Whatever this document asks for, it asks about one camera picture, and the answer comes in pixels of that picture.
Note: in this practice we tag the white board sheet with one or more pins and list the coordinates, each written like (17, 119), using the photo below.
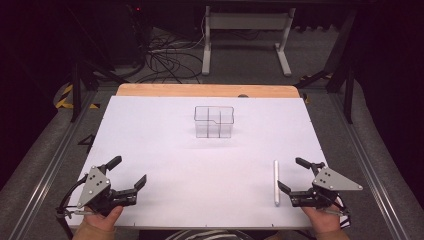
(200, 173)

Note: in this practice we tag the black and yellow hazard tape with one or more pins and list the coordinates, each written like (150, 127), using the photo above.
(65, 100)

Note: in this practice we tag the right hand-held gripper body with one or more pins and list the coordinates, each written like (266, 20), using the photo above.
(330, 182)

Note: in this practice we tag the white metal stand frame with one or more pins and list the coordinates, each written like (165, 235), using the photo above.
(246, 23)

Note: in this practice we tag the black metal stand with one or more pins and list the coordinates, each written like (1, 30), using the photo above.
(81, 76)
(340, 66)

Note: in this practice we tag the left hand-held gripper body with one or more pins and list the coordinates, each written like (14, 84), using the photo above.
(95, 186)

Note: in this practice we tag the person's left hand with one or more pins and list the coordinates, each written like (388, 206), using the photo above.
(101, 220)

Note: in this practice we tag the clear plastic organizer box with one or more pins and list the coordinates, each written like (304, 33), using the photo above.
(214, 122)

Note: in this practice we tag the white pen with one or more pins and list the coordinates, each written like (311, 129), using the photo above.
(276, 182)

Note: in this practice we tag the aluminium rail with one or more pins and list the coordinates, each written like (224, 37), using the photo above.
(363, 160)
(50, 166)

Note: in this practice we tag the black equipment box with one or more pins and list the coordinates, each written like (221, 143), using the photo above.
(128, 33)

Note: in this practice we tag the person's right hand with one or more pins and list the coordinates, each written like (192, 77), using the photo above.
(321, 218)

